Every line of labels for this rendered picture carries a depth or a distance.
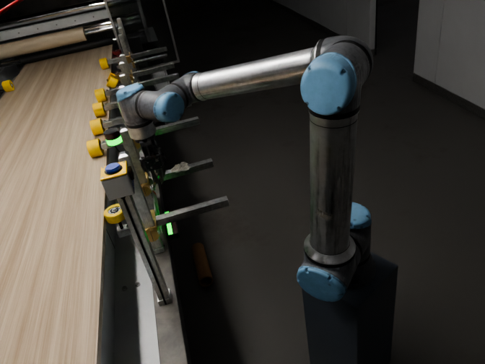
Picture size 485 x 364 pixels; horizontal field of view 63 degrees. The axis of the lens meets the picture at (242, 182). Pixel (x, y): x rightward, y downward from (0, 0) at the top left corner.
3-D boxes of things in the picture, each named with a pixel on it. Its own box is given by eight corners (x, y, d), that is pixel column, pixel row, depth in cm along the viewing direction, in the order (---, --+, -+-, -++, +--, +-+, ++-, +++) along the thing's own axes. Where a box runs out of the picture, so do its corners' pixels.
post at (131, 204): (171, 292, 136) (130, 184, 111) (172, 302, 132) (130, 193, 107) (158, 296, 135) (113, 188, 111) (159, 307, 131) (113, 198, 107)
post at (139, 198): (165, 253, 159) (127, 149, 133) (166, 258, 156) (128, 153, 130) (156, 255, 159) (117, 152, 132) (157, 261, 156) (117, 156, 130)
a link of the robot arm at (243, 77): (381, 19, 95) (181, 68, 136) (365, 35, 86) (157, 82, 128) (389, 66, 100) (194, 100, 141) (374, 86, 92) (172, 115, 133)
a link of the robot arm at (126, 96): (129, 94, 120) (107, 92, 125) (141, 131, 127) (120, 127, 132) (150, 81, 126) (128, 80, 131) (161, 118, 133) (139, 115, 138)
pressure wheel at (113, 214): (123, 224, 157) (112, 200, 150) (138, 227, 153) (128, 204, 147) (109, 237, 151) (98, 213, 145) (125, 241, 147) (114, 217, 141)
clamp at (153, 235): (159, 218, 159) (155, 208, 156) (162, 239, 148) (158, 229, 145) (143, 222, 158) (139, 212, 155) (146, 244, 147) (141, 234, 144)
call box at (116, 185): (135, 183, 113) (125, 159, 109) (136, 196, 107) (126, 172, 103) (110, 190, 112) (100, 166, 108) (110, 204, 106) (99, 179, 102)
